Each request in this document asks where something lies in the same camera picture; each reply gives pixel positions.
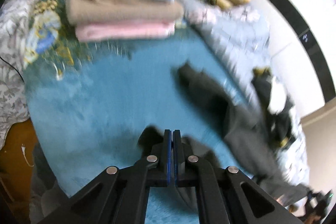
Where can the folded beige garment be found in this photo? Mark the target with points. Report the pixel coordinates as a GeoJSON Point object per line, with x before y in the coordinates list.
{"type": "Point", "coordinates": [100, 11]}

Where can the light blue floral quilt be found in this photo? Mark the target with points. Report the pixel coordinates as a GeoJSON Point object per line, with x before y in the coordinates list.
{"type": "Point", "coordinates": [239, 38]}

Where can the folded pink garment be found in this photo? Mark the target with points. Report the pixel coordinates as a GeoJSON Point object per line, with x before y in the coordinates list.
{"type": "Point", "coordinates": [133, 29]}

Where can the grey patterned pillow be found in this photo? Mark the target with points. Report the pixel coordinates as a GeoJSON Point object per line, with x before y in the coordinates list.
{"type": "Point", "coordinates": [15, 16]}

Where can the dark grey trousers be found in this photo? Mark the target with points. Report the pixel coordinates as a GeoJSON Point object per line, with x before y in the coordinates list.
{"type": "Point", "coordinates": [244, 132]}

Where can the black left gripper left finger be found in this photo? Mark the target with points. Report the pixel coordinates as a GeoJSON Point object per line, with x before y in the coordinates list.
{"type": "Point", "coordinates": [161, 173]}

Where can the pile of dark clothes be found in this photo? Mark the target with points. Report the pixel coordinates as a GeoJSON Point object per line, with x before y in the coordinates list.
{"type": "Point", "coordinates": [276, 103]}

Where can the teal floral blanket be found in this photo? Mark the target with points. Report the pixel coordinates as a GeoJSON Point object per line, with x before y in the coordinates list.
{"type": "Point", "coordinates": [90, 102]}

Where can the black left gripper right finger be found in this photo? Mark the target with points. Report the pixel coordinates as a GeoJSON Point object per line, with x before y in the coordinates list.
{"type": "Point", "coordinates": [181, 151]}

